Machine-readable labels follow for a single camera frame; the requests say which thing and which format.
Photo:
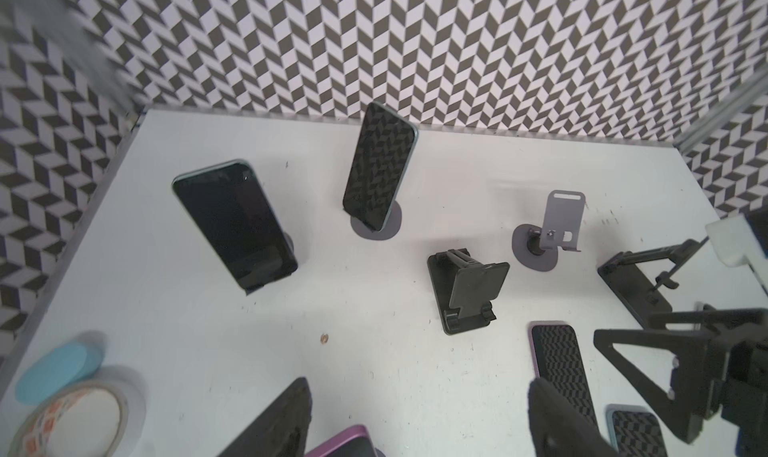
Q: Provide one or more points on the black folding stand right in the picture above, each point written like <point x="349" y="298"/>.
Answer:
<point x="640" y="295"/>

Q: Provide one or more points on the blue oval object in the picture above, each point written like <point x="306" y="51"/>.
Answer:
<point x="65" y="365"/>

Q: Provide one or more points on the grey round stand back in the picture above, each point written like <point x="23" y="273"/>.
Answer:
<point x="391" y="227"/>

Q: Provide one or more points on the grey round stand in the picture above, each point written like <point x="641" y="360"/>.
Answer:
<point x="391" y="227"/>
<point x="536" y="247"/>

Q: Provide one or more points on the black centre stand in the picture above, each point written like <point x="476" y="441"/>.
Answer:
<point x="464" y="289"/>

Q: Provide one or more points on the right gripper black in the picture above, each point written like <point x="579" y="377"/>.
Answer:
<point x="688" y="377"/>

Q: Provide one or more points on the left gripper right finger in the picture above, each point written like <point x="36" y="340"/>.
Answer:
<point x="558" y="429"/>

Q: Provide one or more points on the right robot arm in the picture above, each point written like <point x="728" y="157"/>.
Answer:
<point x="737" y="241"/>

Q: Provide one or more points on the tape roll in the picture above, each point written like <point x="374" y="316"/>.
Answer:
<point x="102" y="416"/>

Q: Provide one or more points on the back phone teal edge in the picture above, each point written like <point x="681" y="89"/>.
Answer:
<point x="383" y="150"/>

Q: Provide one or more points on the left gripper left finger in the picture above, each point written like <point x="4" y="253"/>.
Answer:
<point x="281" y="429"/>

